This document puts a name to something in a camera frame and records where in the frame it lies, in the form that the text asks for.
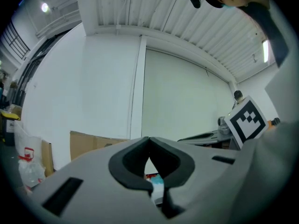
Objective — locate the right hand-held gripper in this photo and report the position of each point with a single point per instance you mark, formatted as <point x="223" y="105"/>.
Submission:
<point x="247" y="122"/>

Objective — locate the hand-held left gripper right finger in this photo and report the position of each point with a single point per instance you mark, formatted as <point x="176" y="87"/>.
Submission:
<point x="201" y="169"/>

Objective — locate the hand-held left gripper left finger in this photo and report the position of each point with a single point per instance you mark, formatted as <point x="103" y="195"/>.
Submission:
<point x="88" y="185"/>

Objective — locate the grey table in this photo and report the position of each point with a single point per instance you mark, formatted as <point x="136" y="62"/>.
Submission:
<point x="201" y="137"/>

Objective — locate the large brown cardboard box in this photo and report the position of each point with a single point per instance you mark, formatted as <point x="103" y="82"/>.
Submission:
<point x="93" y="146"/>

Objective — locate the flat brown cardboard sheet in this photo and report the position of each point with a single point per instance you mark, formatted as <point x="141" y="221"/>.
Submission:
<point x="47" y="157"/>

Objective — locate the white plastic bag red print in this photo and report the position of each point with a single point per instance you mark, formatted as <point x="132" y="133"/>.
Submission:
<point x="29" y="162"/>

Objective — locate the tube ceiling light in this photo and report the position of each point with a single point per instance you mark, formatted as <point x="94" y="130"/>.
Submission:
<point x="265" y="51"/>

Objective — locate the bin with yellow lid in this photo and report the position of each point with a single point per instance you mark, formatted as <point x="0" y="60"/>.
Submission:
<point x="9" y="127"/>

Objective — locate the black metal railing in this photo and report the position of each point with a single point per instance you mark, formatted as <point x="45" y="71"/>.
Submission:
<point x="16" y="41"/>

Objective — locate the round ceiling lamp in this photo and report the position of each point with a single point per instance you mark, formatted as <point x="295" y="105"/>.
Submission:
<point x="44" y="7"/>

